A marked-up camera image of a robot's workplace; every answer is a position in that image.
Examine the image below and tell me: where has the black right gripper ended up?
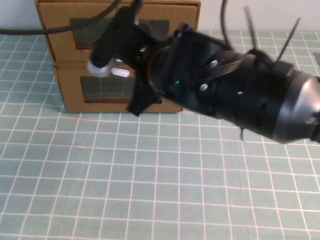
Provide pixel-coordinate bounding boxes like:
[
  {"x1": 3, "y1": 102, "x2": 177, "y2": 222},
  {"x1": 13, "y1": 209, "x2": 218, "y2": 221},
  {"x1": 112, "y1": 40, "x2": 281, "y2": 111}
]
[{"x1": 126, "y1": 23, "x2": 226, "y2": 119}]

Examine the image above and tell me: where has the cardboard shoe box with window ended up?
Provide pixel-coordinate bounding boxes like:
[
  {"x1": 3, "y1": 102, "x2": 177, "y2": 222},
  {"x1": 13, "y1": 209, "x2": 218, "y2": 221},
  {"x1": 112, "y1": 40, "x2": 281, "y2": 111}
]
[{"x1": 52, "y1": 61, "x2": 185, "y2": 114}]

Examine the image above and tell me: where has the cardboard box outer shell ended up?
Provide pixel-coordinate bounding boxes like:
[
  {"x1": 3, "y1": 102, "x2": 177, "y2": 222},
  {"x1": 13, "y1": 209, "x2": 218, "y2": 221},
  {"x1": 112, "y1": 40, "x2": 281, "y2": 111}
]
[{"x1": 34, "y1": 0, "x2": 202, "y2": 63}]

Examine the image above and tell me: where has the green checked tablecloth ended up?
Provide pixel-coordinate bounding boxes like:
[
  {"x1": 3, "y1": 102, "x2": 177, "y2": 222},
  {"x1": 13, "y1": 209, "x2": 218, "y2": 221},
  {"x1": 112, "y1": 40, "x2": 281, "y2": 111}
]
[{"x1": 0, "y1": 29, "x2": 320, "y2": 240}]

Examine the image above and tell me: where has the white plastic drawer handle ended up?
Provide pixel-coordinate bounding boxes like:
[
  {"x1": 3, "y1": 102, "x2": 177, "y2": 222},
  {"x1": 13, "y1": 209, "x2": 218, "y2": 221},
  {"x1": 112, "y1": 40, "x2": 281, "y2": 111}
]
[{"x1": 110, "y1": 66, "x2": 131, "y2": 78}]

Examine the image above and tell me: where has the black cable bundle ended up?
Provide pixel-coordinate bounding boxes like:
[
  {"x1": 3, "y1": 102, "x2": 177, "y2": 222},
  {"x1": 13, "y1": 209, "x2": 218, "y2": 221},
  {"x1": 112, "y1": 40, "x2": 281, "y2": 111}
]
[{"x1": 192, "y1": 53, "x2": 253, "y2": 78}]

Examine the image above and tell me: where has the thin black cable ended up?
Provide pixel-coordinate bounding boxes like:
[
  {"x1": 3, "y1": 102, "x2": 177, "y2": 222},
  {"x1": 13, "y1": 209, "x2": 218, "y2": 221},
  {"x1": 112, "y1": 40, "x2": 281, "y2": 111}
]
[{"x1": 219, "y1": 0, "x2": 235, "y2": 50}]

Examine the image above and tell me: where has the black camera cable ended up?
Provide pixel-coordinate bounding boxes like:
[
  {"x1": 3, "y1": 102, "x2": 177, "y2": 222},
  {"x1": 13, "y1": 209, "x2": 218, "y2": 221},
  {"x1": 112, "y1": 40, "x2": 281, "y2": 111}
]
[{"x1": 0, "y1": 0, "x2": 122, "y2": 35}]

